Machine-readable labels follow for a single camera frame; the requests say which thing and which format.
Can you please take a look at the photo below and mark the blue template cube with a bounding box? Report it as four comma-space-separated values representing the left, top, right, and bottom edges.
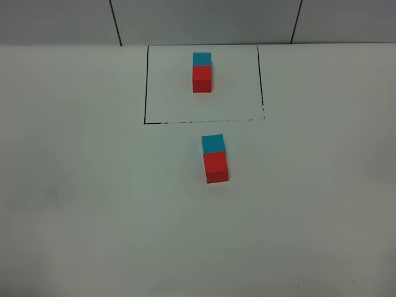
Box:
192, 52, 212, 66

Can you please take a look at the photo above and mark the red template cube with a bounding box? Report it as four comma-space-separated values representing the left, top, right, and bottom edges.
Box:
192, 66, 212, 93

